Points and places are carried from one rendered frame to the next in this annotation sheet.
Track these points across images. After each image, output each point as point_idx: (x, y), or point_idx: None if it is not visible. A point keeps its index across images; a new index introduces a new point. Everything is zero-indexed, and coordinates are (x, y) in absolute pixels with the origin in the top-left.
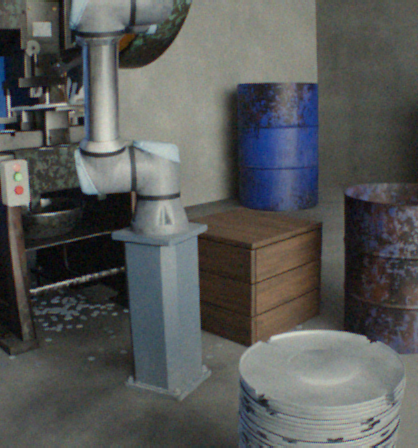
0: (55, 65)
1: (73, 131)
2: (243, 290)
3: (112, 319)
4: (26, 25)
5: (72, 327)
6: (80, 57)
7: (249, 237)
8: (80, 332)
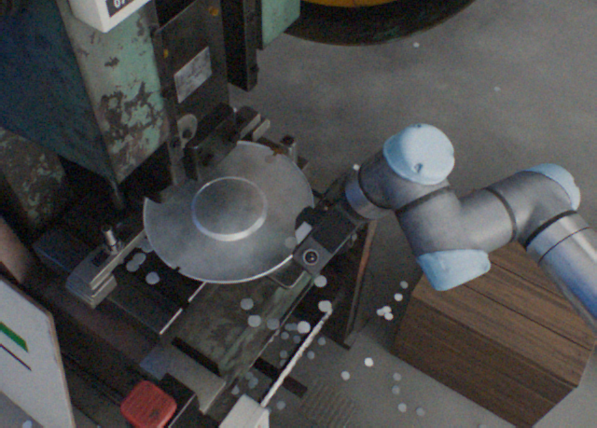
0: (307, 259)
1: None
2: (537, 401)
3: (315, 372)
4: (175, 116)
5: (272, 410)
6: (356, 227)
7: (561, 352)
8: (290, 424)
